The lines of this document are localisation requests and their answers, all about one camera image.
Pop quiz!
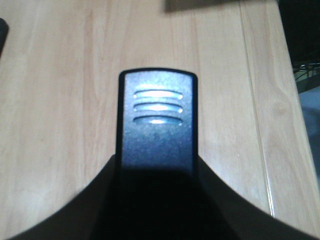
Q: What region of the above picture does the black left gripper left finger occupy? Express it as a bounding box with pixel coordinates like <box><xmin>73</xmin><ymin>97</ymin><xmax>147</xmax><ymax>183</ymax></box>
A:
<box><xmin>11</xmin><ymin>155</ymin><xmax>116</xmax><ymax>240</ymax></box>

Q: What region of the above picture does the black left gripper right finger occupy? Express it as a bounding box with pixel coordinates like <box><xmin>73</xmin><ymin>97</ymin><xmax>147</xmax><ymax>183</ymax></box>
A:
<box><xmin>197</xmin><ymin>157</ymin><xmax>317</xmax><ymax>240</ymax></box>

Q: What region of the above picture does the black stapler with orange button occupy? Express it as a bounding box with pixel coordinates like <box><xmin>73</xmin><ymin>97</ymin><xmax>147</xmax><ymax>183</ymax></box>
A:
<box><xmin>91</xmin><ymin>68</ymin><xmax>225</xmax><ymax>240</ymax></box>

